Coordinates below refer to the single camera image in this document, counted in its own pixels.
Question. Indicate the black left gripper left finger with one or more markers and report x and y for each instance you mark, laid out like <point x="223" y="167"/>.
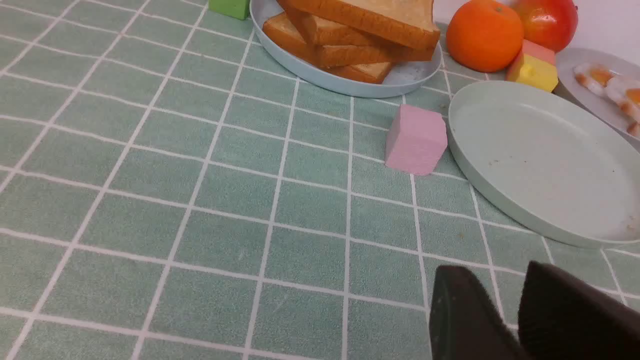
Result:
<point x="464" y="323"/>

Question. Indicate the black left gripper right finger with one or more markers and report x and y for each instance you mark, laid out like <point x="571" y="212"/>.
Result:
<point x="560" y="317"/>

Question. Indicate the fried egg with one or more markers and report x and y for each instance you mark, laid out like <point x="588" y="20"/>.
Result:
<point x="593" y="76"/>
<point x="623" y="91"/>
<point x="634" y="130"/>

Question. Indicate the toast slice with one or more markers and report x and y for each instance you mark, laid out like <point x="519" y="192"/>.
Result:
<point x="406" y="22"/>
<point x="284" y="34"/>
<point x="374" y="73"/>
<point x="335" y="44"/>

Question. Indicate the mint green empty plate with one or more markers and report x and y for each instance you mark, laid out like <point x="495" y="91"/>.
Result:
<point x="550" y="165"/>

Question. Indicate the pink cube block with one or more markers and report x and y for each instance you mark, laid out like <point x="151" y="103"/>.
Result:
<point x="416" y="141"/>

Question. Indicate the grey egg plate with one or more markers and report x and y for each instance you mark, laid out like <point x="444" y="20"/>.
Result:
<point x="601" y="106"/>

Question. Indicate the yellow block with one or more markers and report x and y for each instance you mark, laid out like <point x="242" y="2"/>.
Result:
<point x="530" y="70"/>

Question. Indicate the light blue bread plate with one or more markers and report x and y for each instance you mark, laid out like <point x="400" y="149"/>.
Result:
<point x="402" y="79"/>

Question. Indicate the salmon pink block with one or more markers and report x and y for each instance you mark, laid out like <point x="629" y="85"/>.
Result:
<point x="537" y="51"/>

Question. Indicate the orange fruit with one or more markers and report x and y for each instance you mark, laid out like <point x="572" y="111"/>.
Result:
<point x="484" y="35"/>

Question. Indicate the red tomato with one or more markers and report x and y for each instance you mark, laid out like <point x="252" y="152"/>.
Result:
<point x="551" y="24"/>

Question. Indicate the green checkered tablecloth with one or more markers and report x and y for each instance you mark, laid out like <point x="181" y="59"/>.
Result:
<point x="170" y="192"/>

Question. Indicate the green cube block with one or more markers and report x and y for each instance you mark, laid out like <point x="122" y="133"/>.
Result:
<point x="237" y="9"/>

